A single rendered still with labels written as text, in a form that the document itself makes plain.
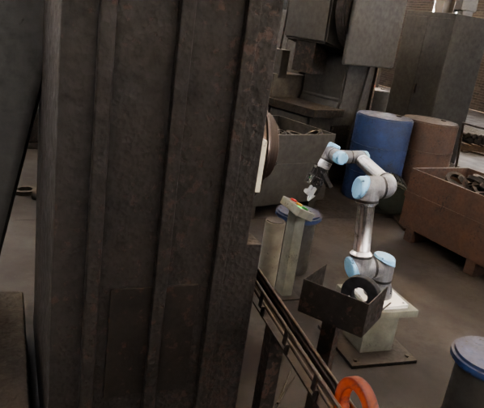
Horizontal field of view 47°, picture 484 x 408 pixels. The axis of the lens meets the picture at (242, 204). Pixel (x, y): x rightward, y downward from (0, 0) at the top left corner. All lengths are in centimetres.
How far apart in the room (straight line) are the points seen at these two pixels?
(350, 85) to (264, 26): 455
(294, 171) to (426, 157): 166
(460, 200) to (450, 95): 281
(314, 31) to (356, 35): 46
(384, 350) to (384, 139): 292
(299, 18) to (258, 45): 433
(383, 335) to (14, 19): 231
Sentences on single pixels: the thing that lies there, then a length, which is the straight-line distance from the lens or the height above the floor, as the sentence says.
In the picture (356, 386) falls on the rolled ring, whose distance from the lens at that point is 161.
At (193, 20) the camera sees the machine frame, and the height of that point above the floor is 158.
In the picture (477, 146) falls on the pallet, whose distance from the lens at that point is 1031.
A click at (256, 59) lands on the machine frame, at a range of 178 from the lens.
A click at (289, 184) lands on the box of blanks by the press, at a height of 29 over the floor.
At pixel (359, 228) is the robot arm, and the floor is 69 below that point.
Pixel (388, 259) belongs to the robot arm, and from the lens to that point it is 298.
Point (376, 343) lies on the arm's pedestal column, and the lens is 316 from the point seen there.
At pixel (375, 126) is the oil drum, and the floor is 79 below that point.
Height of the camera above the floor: 161
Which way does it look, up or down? 18 degrees down
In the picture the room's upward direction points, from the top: 8 degrees clockwise
